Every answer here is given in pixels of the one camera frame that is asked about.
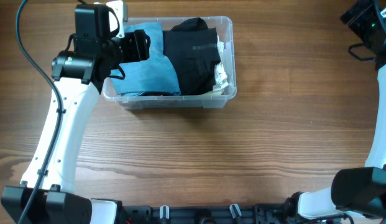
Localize white printed t-shirt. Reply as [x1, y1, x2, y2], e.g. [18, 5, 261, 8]
[213, 36, 229, 92]

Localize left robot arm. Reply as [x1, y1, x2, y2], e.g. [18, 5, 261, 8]
[1, 1, 150, 223]

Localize blue jeans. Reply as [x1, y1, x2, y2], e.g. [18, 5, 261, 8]
[111, 22, 181, 96]

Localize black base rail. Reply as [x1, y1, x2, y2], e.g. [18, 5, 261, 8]
[124, 204, 303, 224]

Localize clear plastic storage container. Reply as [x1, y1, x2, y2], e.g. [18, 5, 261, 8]
[102, 16, 237, 110]

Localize black garment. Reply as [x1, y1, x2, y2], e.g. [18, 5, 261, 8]
[163, 17, 221, 95]

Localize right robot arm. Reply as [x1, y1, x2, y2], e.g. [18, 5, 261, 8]
[274, 0, 386, 223]

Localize cream cloth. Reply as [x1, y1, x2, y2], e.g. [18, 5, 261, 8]
[202, 90, 224, 96]

